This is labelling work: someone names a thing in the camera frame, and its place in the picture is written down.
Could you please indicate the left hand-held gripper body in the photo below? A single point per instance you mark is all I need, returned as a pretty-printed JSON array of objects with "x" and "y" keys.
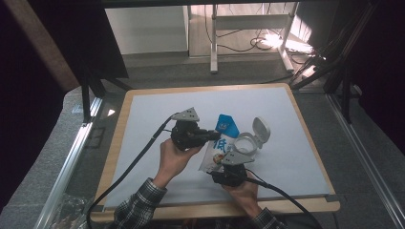
[{"x": 186, "y": 135}]

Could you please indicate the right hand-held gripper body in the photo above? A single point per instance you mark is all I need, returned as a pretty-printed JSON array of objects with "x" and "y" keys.
[{"x": 230, "y": 175}]

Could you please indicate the blue and white milk carton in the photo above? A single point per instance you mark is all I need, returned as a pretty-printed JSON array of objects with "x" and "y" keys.
[{"x": 219, "y": 149}]

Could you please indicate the white lidded cup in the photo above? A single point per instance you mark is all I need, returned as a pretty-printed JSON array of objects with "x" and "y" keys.
[{"x": 251, "y": 140}]

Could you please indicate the person's right hand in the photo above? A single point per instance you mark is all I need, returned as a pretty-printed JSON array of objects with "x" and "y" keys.
[{"x": 243, "y": 197}]

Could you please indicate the person's left hand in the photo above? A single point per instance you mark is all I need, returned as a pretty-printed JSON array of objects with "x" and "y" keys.
[{"x": 173, "y": 162}]

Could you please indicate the white table mat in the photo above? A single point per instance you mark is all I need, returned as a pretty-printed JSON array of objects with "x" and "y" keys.
[{"x": 286, "y": 159}]

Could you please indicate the black metal stand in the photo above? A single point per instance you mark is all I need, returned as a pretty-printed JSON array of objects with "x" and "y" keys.
[{"x": 86, "y": 101}]

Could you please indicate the white cabinet panel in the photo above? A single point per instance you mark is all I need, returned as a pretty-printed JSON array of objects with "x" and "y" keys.
[{"x": 146, "y": 30}]

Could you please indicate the clear plastic bag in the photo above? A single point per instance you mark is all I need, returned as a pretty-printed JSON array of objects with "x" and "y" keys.
[{"x": 68, "y": 211}]

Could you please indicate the black curtain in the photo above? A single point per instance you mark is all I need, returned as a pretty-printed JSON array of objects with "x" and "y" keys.
[{"x": 82, "y": 35}]

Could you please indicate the white desk frame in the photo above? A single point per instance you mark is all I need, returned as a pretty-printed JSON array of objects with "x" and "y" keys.
[{"x": 248, "y": 22}]

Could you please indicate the aluminium rail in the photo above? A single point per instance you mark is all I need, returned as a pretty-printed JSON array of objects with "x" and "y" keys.
[
  {"x": 366, "y": 156},
  {"x": 68, "y": 171}
]

